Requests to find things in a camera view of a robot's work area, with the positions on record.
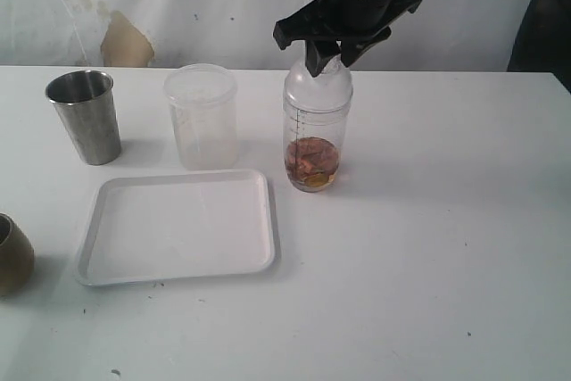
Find translucent plastic container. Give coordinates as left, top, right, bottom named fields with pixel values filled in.
left=163, top=63, right=238, bottom=170

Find brown food pieces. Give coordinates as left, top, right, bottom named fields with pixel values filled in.
left=284, top=137, right=340, bottom=192

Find clear graduated shaker body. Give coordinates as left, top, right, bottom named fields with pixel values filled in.
left=283, top=101, right=351, bottom=193

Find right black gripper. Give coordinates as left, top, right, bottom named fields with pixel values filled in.
left=273, top=0, right=422, bottom=78

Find stainless steel cup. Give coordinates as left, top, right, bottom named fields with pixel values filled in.
left=45, top=70, right=121, bottom=166

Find dark object at right edge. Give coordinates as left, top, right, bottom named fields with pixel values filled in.
left=508, top=0, right=571, bottom=88

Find white rectangular tray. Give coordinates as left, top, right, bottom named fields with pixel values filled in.
left=75, top=170, right=276, bottom=287

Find brown wooden cup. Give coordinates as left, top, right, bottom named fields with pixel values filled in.
left=0, top=213, right=35, bottom=297

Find clear shaker lid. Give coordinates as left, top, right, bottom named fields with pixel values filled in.
left=284, top=55, right=353, bottom=113

